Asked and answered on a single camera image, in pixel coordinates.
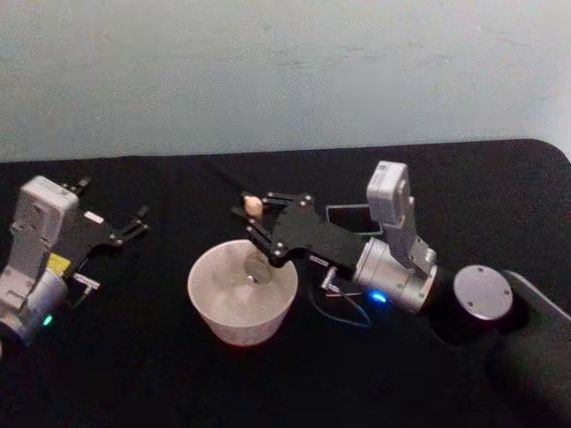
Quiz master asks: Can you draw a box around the black table cloth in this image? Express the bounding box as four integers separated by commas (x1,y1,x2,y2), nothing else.
0,138,571,428

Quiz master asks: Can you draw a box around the plain pale wall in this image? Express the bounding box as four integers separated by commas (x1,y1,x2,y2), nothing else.
0,0,571,164

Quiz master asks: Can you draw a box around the thin dark gripper cable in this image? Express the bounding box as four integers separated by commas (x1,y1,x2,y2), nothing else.
310,266,373,330
70,273,102,309

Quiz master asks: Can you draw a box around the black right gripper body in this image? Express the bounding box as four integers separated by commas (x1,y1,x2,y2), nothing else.
266,197,373,275

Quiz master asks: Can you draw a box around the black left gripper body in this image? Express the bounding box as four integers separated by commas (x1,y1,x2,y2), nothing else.
46,207,119,278

